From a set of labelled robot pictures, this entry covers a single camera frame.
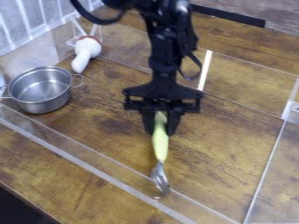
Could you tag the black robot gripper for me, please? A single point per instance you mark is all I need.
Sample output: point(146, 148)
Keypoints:
point(163, 94)

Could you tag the small silver metal pot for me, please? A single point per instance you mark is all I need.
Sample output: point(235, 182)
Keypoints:
point(40, 90)

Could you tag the clear acrylic barrier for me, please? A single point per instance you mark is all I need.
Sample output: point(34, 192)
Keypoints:
point(183, 208)
point(255, 86)
point(275, 203)

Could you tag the clear acrylic back barrier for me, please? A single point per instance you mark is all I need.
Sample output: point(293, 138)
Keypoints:
point(255, 86)

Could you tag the clear acrylic front barrier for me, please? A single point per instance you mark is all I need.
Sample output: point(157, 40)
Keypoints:
point(183, 208)

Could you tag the green handled metal spoon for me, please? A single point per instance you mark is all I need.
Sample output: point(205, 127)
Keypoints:
point(161, 140)

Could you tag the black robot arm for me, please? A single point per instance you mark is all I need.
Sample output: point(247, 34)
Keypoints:
point(174, 41)

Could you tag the clear acrylic right barrier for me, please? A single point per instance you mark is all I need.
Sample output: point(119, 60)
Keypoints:
point(275, 203)

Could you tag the white toy mushroom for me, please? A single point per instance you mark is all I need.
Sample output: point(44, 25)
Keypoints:
point(87, 49)

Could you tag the black bar on table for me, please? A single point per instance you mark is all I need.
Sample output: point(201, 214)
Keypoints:
point(247, 20)

